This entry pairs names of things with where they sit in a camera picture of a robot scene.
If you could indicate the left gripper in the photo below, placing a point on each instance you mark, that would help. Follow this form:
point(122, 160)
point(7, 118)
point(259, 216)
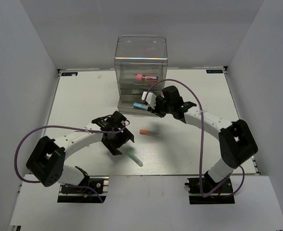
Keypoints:
point(126, 135)

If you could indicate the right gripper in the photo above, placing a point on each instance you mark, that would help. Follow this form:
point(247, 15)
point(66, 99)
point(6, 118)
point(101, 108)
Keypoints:
point(156, 111)

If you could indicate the green capped highlighter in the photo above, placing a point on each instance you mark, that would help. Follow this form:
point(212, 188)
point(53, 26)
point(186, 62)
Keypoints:
point(131, 154)

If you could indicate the orange capped highlighter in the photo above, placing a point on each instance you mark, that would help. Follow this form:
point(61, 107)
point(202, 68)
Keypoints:
point(148, 132)

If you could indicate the blue capped highlighter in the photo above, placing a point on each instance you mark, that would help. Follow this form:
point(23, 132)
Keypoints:
point(140, 106)

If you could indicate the clear drawer organizer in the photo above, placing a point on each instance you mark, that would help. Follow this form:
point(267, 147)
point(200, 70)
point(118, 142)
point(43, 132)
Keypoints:
point(138, 54)

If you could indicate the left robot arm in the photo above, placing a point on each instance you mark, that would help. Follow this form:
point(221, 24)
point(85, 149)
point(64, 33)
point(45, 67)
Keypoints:
point(47, 161)

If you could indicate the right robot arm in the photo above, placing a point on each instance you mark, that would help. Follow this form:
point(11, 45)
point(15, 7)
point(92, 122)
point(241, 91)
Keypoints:
point(236, 141)

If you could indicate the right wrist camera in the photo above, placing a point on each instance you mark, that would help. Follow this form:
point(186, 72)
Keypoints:
point(149, 99)

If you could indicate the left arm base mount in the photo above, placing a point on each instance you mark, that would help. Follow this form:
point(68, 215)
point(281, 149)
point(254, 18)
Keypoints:
point(94, 193)

